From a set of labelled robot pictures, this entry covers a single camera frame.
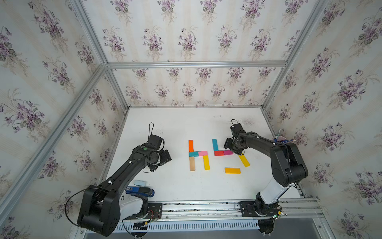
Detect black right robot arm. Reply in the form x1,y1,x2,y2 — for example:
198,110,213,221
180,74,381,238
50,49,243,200
224,132,308,208

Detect orange wooden block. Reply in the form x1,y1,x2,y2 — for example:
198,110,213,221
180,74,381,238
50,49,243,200
189,140,194,152

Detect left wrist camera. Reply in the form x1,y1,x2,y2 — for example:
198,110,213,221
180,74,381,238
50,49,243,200
146,134,165,151

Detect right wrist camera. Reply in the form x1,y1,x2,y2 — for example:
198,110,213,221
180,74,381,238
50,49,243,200
230,123,246,138

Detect magenta wooden block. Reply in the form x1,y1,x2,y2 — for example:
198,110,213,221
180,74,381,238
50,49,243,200
223,150,234,156

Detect long teal wooden block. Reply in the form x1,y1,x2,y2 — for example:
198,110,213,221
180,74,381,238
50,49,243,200
212,139,219,151

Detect natural wood block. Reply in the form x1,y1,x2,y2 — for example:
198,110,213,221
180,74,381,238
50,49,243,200
189,157,196,172

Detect red wooden block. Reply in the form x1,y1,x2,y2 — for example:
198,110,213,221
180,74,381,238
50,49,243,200
214,150,224,156

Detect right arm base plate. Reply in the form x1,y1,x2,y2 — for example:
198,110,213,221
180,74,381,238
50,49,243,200
236,200,280,217

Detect blue stapler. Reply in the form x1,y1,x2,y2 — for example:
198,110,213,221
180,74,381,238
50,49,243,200
125,186,155,198

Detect light blue eraser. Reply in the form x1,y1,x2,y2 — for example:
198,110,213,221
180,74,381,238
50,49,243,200
134,180,147,187

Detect blue pens in cup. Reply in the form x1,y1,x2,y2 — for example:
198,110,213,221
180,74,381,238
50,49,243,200
273,129,296,144

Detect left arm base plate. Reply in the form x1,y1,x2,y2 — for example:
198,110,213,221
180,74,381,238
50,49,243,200
123,203,163,221

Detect amber yellow wooden block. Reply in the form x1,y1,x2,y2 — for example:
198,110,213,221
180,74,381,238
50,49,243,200
224,168,241,174

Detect aluminium mounting rail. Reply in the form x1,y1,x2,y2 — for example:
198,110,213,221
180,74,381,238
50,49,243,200
112,198,325,234

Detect small teal wooden block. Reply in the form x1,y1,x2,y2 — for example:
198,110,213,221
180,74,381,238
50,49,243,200
189,151,199,157

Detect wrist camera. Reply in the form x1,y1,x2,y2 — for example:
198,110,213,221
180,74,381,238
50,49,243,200
146,134,165,151
230,123,246,138

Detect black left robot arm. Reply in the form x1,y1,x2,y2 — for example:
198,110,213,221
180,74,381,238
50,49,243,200
77,146,171,237

